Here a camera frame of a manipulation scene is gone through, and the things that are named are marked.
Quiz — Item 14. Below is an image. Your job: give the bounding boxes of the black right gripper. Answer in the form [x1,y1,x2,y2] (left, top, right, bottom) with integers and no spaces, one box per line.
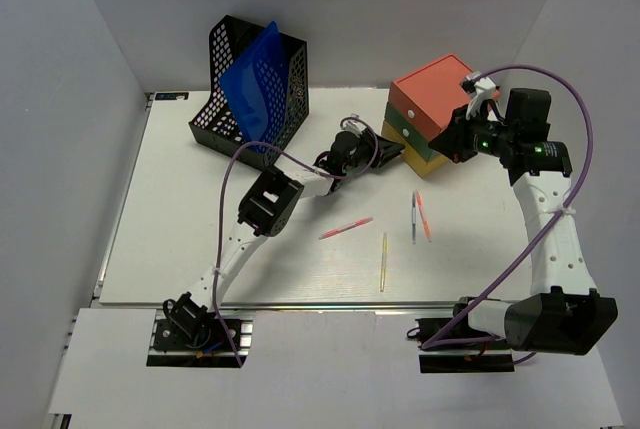
[430,102,516,163]

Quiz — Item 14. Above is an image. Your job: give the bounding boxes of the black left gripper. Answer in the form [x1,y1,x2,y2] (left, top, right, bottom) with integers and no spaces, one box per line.
[343,128,404,174]

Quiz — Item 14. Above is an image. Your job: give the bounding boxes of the yellow drawer box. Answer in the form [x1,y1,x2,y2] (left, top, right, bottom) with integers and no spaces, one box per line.
[381,121,449,179]

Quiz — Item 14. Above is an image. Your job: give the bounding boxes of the green drawer box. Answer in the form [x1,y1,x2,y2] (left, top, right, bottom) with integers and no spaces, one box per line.
[385,102,439,161]

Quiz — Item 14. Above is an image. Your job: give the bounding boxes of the orange drawer box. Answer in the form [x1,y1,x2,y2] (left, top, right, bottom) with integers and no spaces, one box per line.
[388,54,473,141]

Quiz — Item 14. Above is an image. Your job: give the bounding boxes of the thin blue pen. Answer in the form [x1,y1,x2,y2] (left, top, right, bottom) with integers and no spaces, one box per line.
[411,191,417,244]

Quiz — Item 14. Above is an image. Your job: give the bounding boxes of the thin orange pen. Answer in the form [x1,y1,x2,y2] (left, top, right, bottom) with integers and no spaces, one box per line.
[415,190,432,243]

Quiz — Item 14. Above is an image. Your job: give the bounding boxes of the blue plastic folder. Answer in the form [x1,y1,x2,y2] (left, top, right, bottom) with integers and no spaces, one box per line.
[220,21,288,145]

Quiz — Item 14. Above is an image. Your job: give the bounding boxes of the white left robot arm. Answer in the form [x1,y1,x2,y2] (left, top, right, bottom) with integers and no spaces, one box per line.
[163,118,404,348]

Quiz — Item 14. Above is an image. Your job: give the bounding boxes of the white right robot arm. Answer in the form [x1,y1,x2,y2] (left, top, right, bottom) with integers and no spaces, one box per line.
[430,88,618,356]

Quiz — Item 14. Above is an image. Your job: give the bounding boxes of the thin pink pen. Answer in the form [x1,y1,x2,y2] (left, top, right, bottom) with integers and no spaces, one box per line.
[318,217,374,240]

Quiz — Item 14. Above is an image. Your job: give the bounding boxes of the thin yellow pen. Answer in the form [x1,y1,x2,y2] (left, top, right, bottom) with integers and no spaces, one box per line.
[379,232,388,293]

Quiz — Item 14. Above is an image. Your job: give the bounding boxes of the black mesh file rack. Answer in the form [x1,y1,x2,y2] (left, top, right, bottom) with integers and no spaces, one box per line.
[189,15,309,157]

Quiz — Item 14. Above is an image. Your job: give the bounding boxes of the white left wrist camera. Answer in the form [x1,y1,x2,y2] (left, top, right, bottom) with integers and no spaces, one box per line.
[340,114,369,136]

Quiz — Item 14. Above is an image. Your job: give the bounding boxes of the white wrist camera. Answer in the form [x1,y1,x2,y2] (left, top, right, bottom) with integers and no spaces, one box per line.
[340,114,369,136]
[460,72,498,120]

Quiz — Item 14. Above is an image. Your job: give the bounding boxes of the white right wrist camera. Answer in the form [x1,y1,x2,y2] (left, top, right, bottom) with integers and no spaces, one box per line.
[460,72,498,120]

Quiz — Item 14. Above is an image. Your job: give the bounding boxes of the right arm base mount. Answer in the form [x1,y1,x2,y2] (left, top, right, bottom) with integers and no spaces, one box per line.
[406,316,515,374]

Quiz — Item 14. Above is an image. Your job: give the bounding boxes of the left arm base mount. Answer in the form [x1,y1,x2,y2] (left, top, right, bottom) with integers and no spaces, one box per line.
[146,317,239,369]

